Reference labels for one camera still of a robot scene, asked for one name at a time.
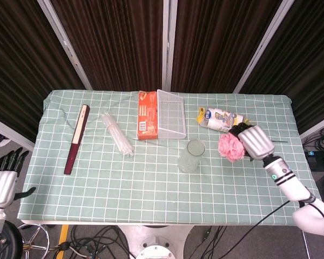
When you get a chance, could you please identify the black floor cables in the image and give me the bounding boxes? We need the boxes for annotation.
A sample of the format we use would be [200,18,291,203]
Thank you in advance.
[52,225,133,259]

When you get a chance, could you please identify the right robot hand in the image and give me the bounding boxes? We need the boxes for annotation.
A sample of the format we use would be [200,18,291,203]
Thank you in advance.
[228,121,275,160]

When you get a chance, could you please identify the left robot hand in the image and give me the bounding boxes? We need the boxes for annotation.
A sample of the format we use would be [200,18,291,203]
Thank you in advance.
[0,147,37,208]

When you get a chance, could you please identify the green checkered tablecloth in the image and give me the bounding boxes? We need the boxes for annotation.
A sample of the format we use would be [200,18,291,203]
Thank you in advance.
[17,89,321,226]

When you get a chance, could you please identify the pink artificial flower bouquet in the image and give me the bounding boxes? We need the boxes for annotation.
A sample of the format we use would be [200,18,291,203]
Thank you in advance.
[218,122,289,163]

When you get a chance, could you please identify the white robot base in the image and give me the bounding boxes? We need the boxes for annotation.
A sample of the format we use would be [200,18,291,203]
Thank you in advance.
[118,224,194,259]

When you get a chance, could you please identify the black round stool seat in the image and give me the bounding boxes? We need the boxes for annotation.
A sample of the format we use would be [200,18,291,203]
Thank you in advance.
[0,221,24,259]

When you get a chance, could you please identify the orange cardboard box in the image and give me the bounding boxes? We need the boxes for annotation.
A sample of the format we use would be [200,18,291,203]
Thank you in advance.
[137,91,159,141]

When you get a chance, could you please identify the chrome stool base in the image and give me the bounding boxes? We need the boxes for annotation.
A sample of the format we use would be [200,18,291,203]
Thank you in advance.
[17,223,52,253]

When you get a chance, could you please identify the white partition frame post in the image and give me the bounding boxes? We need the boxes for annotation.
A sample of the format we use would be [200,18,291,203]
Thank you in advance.
[37,0,92,90]
[233,0,295,94]
[161,0,178,92]

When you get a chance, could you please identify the black power strip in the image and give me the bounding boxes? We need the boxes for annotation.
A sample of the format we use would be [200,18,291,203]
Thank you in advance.
[304,149,324,158]

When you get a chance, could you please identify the clear plastic basket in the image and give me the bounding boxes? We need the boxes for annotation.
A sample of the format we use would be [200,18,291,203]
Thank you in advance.
[156,89,187,140]

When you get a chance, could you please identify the white garbage bag roll pack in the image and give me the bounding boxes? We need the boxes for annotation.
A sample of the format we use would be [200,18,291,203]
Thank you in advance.
[197,106,249,134]

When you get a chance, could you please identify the clear glass cup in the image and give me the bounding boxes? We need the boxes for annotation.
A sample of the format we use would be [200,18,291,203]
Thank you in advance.
[177,139,206,174]

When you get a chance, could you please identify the clear plastic straw bundle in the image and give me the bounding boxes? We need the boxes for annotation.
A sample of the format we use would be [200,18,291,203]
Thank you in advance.
[100,111,135,156]

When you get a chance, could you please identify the dark red folding fan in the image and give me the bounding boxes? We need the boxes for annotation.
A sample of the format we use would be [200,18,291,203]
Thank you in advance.
[64,104,91,175]

